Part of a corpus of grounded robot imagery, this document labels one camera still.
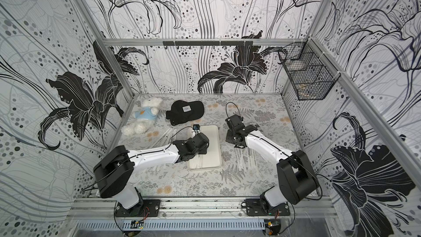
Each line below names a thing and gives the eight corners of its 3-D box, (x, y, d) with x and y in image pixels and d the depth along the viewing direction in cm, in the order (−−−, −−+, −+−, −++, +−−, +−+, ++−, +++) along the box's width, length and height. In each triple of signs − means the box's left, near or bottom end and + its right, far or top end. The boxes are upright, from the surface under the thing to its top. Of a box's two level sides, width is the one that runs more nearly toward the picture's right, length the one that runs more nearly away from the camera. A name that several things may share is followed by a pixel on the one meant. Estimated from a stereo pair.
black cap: (167, 124, 105) (164, 118, 100) (171, 105, 115) (169, 99, 110) (203, 124, 105) (202, 118, 100) (204, 105, 115) (203, 99, 110)
